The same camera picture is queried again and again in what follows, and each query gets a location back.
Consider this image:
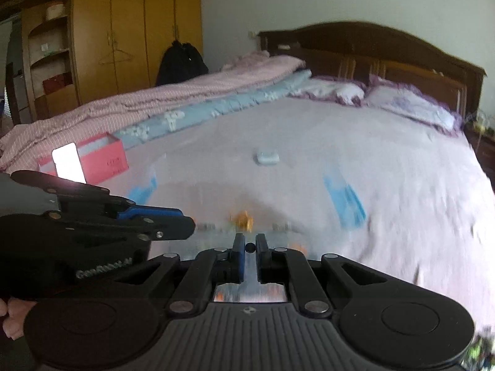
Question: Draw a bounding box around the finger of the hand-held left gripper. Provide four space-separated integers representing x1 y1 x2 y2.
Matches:
44 211 196 242
11 170 184 219

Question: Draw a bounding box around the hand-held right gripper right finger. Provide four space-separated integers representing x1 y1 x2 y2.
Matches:
255 234 399 315

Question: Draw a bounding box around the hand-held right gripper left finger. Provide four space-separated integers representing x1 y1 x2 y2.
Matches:
101 234 247 315

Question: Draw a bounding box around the spread of colourful toy bricks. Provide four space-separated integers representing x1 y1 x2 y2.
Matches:
462 328 492 369

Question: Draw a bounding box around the person's left hand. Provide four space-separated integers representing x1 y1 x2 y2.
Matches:
0 297 37 341

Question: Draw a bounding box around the pink box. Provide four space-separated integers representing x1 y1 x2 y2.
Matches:
37 132 129 184

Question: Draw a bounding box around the pale blue small case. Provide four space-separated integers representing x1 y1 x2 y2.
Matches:
255 149 280 166

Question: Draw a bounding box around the pink striped quilt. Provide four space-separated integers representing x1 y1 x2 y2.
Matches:
0 52 306 174

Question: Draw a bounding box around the blue floral quilt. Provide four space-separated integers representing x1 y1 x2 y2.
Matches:
112 69 314 149

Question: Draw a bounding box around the black backpack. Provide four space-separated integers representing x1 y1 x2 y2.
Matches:
155 41 209 86

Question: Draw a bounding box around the pink fluffy blanket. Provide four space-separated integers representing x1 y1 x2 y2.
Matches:
83 95 495 356

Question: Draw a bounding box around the dark red box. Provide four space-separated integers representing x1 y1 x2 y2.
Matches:
42 73 74 95

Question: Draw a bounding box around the white pillow purple trim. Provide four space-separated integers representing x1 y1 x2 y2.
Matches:
292 77 368 107
364 75 463 136

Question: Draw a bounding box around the yellow wooden wardrobe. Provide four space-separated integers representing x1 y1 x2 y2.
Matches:
21 0 204 118

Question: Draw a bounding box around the white storage basket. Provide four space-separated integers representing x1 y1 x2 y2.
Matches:
44 2 66 20

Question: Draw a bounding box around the dark wooden headboard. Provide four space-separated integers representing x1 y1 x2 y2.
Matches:
257 21 486 117

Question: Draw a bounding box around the dark wooden nightstand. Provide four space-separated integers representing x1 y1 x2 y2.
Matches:
464 124 495 171

